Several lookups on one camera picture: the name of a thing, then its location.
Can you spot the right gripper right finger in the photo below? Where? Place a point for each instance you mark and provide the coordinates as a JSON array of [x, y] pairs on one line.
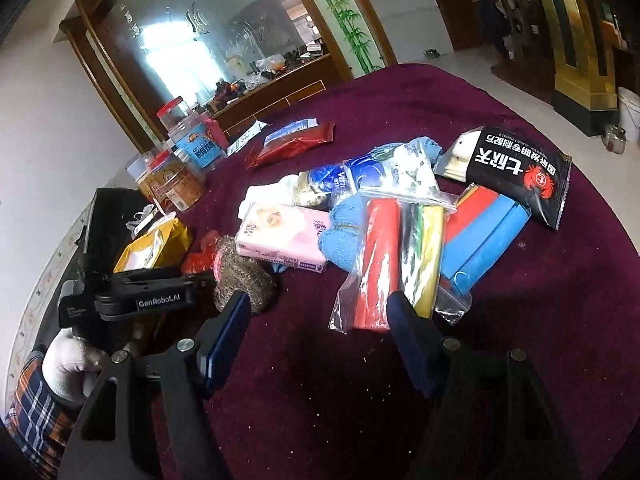
[[492, 415]]

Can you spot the maroon velvet tablecloth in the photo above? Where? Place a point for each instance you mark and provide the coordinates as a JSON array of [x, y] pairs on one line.
[[488, 327]]

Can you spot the yellow gift box tray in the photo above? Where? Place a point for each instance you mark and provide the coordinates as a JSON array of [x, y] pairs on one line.
[[164, 246]]

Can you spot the white soft cloth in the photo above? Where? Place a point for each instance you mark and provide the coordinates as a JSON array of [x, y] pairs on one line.
[[280, 193]]

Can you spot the pink tissue pack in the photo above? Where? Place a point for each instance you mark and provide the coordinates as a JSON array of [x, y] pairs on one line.
[[283, 234]]

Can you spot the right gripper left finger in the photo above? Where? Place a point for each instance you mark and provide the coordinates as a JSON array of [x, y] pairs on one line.
[[114, 436]]

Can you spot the red lid clear jar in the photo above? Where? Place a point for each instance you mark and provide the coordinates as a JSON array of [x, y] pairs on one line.
[[172, 113]]

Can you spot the white bucket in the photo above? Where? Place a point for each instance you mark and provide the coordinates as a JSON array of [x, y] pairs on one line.
[[629, 114]]

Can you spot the blue knitted cloth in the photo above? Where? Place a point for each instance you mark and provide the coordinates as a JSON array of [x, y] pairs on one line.
[[342, 234]]

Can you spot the orange label jar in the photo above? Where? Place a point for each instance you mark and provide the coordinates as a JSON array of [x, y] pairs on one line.
[[166, 180]]

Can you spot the person in dark clothes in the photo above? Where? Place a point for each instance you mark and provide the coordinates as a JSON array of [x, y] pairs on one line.
[[496, 26]]

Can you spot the white paper card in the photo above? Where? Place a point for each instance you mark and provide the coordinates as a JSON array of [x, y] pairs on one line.
[[245, 137]]

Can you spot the red foil packet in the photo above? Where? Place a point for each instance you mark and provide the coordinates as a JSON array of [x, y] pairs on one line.
[[290, 146]]

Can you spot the white gloved left hand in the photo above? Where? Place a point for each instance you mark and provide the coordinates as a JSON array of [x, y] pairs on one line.
[[71, 367]]

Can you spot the blue white sachet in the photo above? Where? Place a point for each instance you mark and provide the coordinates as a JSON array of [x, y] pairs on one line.
[[293, 127]]

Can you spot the yellow green cloth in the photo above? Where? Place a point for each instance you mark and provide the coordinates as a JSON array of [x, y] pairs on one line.
[[422, 235]]

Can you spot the red plastic bag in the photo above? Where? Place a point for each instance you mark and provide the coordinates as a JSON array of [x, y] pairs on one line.
[[203, 259]]

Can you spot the blue label plastic jar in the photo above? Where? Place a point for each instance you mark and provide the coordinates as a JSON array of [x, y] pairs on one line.
[[198, 137]]

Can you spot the black crab snack packet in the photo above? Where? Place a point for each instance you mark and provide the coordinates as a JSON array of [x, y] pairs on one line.
[[536, 177]]

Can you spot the blue red cloth pack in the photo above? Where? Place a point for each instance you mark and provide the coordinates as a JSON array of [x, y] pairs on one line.
[[476, 236]]

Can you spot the steel wool scrubber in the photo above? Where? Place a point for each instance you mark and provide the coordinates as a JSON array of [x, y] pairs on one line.
[[235, 273]]

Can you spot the wooden framed mirror cabinet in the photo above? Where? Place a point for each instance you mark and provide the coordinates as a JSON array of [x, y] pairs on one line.
[[237, 59]]

